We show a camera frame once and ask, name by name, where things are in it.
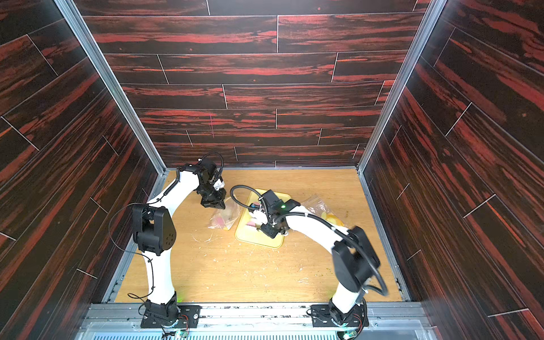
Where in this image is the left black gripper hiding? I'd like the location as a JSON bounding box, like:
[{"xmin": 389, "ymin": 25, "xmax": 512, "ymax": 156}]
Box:
[{"xmin": 196, "ymin": 184, "xmax": 228, "ymax": 208}]

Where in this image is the front aluminium rail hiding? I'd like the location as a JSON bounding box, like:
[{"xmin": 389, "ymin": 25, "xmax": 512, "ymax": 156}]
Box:
[{"xmin": 76, "ymin": 303, "xmax": 440, "ymax": 339}]

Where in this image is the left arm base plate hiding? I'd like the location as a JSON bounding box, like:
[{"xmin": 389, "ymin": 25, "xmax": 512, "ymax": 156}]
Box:
[{"xmin": 140, "ymin": 303, "xmax": 201, "ymax": 330}]

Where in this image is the yellow plastic tray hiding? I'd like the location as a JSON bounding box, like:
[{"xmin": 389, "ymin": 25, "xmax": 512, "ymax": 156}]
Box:
[{"xmin": 235, "ymin": 191, "xmax": 291, "ymax": 249}]

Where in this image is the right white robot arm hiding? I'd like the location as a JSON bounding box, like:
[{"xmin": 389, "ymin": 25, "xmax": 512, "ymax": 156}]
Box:
[{"xmin": 246, "ymin": 190, "xmax": 389, "ymax": 326}]

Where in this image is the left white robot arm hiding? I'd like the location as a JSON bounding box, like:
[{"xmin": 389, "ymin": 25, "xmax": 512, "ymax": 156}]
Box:
[{"xmin": 132, "ymin": 154, "xmax": 226, "ymax": 327}]

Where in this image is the clear resealable bag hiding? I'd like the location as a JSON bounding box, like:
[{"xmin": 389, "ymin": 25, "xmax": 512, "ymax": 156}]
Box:
[
  {"xmin": 302, "ymin": 195, "xmax": 345, "ymax": 227},
  {"xmin": 208, "ymin": 197, "xmax": 241, "ymax": 230}
]

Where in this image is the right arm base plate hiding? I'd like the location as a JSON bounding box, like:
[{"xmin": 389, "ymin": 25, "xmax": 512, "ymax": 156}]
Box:
[{"xmin": 307, "ymin": 304, "xmax": 369, "ymax": 328}]

